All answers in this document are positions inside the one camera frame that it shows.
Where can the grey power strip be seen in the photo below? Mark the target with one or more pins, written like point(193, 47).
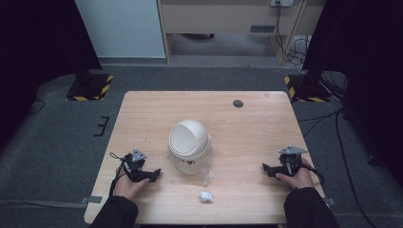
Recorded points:
point(282, 2)

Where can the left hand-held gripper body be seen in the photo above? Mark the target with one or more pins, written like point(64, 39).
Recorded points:
point(134, 163)

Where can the clear plastic bag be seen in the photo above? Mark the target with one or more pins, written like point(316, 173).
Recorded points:
point(207, 175)

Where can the white swing-lid trash can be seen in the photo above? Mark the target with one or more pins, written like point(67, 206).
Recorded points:
point(189, 139)

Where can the dark round table grommet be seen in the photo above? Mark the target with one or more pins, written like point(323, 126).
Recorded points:
point(238, 103)

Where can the striped black stand base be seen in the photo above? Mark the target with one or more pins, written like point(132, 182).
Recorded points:
point(90, 88)
point(305, 90)

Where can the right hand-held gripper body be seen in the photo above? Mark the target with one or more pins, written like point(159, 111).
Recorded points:
point(290, 160)

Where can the person's right hand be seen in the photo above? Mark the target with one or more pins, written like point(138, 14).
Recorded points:
point(299, 179)

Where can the white board panel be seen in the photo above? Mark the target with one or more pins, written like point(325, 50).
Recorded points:
point(120, 28)

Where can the person's left hand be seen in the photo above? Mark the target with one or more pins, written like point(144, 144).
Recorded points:
point(126, 186)

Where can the crumpled white paper ball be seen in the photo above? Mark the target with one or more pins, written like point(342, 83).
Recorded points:
point(206, 196)

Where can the light wooden desk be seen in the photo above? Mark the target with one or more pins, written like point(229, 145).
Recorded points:
point(221, 19)

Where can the black curtain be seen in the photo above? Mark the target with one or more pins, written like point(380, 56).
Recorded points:
point(367, 47)
point(34, 47)

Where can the grey table edge bracket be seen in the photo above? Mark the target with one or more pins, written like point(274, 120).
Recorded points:
point(330, 201)

